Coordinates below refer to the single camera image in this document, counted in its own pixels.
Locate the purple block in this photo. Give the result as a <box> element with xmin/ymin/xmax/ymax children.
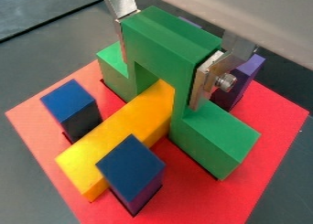
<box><xmin>178</xmin><ymin>16</ymin><xmax>266</xmax><ymax>112</ymax></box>

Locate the blue block left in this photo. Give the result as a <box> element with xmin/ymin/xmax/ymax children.
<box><xmin>40</xmin><ymin>80</ymin><xmax>103</xmax><ymax>143</ymax></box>

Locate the red board base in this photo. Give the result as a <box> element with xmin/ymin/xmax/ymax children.
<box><xmin>4</xmin><ymin>59</ymin><xmax>310</xmax><ymax>224</ymax></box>

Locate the green arch-shaped block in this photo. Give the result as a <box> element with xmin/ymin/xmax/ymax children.
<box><xmin>96</xmin><ymin>6</ymin><xmax>260</xmax><ymax>180</ymax></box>

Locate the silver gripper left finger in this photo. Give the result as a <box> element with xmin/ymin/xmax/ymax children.
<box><xmin>104</xmin><ymin>0</ymin><xmax>139</xmax><ymax>61</ymax></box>

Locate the yellow bar block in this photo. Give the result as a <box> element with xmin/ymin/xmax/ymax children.
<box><xmin>55</xmin><ymin>80</ymin><xmax>175</xmax><ymax>202</ymax></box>

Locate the blue block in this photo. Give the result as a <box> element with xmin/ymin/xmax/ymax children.
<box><xmin>95</xmin><ymin>134</ymin><xmax>165</xmax><ymax>216</ymax></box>
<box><xmin>40</xmin><ymin>80</ymin><xmax>103</xmax><ymax>143</ymax></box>

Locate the blue block right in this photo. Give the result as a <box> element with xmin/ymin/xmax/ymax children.
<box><xmin>95</xmin><ymin>134</ymin><xmax>165</xmax><ymax>216</ymax></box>

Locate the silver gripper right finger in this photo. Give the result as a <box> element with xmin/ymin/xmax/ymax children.
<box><xmin>187</xmin><ymin>30</ymin><xmax>261</xmax><ymax>112</ymax></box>

